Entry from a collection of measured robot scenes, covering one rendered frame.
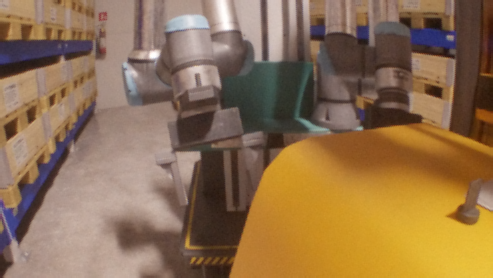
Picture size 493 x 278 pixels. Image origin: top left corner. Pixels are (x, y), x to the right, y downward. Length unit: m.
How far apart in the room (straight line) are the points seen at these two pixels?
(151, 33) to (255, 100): 0.48
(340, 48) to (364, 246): 0.62
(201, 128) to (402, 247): 0.43
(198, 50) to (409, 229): 0.48
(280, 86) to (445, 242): 1.04
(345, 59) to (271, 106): 0.49
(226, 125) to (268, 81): 0.64
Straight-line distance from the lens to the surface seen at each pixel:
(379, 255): 0.28
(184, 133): 0.60
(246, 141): 0.61
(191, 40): 0.62
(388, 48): 0.72
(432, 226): 0.29
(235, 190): 1.39
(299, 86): 1.25
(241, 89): 1.22
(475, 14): 0.59
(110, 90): 5.62
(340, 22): 0.87
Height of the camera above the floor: 1.03
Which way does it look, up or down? 18 degrees down
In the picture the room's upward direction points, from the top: 1 degrees counter-clockwise
